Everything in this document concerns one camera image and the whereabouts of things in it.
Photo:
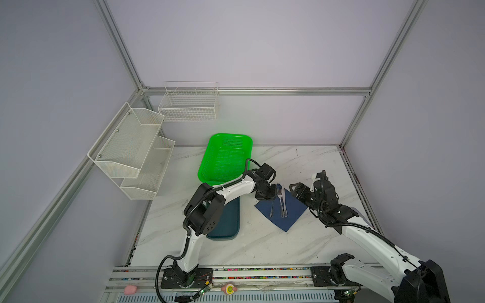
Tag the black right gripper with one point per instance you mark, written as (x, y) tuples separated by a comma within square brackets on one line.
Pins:
[(299, 188)]

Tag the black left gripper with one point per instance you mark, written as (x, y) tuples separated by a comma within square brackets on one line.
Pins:
[(271, 196)]

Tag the silver fork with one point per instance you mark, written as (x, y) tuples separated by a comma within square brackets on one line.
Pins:
[(280, 196)]

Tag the silver table knife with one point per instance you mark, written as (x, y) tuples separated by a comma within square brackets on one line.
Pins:
[(284, 200)]

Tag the dark blue paper napkin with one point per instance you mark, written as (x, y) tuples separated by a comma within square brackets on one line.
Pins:
[(295, 209)]

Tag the green plastic perforated basket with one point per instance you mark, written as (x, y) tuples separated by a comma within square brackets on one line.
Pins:
[(224, 158)]

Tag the dark teal plastic tray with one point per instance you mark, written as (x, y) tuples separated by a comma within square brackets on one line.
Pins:
[(229, 223)]

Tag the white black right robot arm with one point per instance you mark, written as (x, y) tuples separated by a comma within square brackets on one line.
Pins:
[(405, 278)]

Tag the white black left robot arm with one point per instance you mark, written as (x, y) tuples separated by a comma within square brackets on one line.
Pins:
[(203, 213)]

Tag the yellow pink round toy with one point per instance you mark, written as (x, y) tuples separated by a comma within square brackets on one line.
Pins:
[(229, 289)]

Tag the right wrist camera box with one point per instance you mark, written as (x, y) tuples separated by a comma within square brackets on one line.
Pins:
[(324, 190)]

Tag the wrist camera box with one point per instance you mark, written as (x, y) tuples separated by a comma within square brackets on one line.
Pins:
[(267, 173), (324, 190)]

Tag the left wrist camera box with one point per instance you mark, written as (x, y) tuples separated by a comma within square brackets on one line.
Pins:
[(267, 173)]

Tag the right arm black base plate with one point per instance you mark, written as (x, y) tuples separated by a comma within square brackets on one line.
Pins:
[(321, 277)]

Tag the aluminium front rail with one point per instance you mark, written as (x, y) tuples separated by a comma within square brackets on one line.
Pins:
[(255, 283)]

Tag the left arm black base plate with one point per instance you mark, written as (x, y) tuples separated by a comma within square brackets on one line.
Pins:
[(177, 279)]

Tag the white wire wall basket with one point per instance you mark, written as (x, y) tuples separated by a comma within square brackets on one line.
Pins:
[(190, 102)]

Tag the white mesh wall shelf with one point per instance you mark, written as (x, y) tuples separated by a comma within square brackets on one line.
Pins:
[(132, 152)]

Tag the pink toy on rail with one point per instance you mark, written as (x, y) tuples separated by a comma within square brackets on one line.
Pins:
[(130, 290)]

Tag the aluminium frame post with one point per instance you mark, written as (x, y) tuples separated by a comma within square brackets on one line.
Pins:
[(110, 24)]

